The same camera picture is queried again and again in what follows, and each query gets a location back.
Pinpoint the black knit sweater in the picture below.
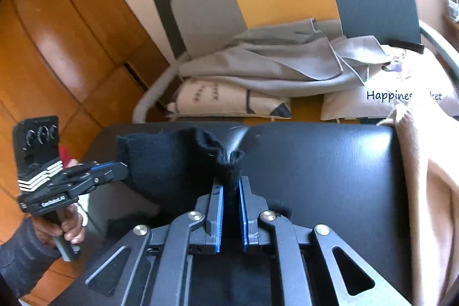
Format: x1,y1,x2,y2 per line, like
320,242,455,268
115,126,293,253

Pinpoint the person's left forearm dark sleeve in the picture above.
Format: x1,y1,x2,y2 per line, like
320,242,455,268
1,218,61,305

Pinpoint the person's left hand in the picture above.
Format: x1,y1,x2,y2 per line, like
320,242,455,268
32,204,85,248

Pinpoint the red folded garment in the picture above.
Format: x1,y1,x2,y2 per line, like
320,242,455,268
58,145,73,169

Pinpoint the white printed cushion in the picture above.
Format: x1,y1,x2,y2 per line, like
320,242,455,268
166,78,292,119

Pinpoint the grey garment on sofa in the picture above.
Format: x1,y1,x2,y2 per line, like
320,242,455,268
179,19,391,98

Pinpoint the cream knit sweater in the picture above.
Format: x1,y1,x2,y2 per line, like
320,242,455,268
382,97,458,305

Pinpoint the white Happiness text cushion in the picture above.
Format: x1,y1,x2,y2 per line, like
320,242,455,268
320,45,458,121

